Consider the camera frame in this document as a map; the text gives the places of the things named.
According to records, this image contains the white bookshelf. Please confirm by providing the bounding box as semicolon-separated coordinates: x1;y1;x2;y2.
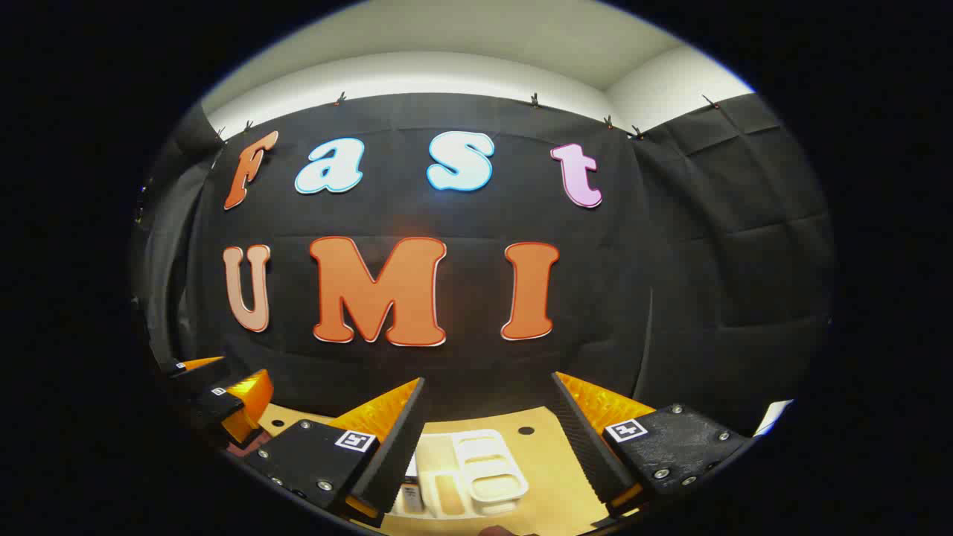
398;428;531;520

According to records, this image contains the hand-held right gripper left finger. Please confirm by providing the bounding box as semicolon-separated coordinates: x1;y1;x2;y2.
244;376;427;529

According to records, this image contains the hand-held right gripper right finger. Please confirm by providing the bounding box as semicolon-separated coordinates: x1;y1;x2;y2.
549;371;750;520

